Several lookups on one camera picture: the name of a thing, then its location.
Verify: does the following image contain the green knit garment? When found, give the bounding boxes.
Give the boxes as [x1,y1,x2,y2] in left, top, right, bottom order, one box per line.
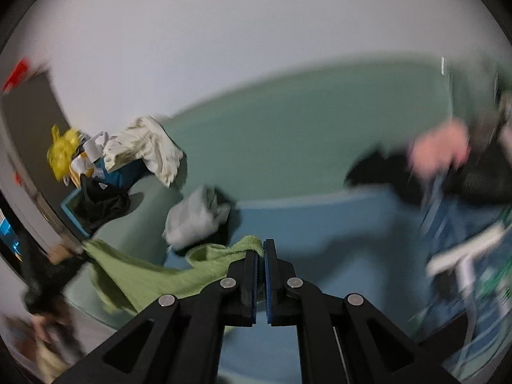
[84,236,264,316]

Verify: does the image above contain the bystander hand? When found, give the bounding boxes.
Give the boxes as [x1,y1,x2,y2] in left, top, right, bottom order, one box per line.
[409,120,470,180]

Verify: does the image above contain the blue bed sheet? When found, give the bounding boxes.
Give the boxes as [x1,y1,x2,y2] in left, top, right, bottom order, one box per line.
[210,189,429,383]

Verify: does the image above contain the blue patterned clothing pile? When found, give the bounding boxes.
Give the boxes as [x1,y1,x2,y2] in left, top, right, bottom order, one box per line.
[411,176,511,381]

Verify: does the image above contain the grey folded garment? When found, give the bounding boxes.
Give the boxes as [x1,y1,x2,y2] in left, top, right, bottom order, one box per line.
[162,185,232,252]

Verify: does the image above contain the black garment on bin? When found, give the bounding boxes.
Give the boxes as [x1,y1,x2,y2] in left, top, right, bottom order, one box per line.
[74,174,131,236]

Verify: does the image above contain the blue storage bin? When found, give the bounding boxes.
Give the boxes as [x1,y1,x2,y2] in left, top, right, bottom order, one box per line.
[61,160,149,237]

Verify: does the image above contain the cream floral cloth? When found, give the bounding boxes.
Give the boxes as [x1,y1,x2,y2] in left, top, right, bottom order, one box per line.
[102,116,184,187]

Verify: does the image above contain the white paper items in bin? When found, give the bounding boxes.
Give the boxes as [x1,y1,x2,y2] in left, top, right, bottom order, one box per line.
[69,131,109,179]

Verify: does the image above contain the green bed blanket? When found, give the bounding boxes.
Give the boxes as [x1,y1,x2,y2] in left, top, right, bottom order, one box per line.
[63,61,501,329]

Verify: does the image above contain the yellow plastic bag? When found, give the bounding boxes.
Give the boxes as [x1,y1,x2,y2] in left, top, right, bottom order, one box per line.
[46,124,81,182]

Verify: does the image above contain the grey tall cabinet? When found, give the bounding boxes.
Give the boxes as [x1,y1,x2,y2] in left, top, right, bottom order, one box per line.
[1,72,85,243]

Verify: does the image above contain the red item on cabinet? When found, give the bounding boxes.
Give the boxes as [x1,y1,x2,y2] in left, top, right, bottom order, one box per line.
[2,57,30,93]

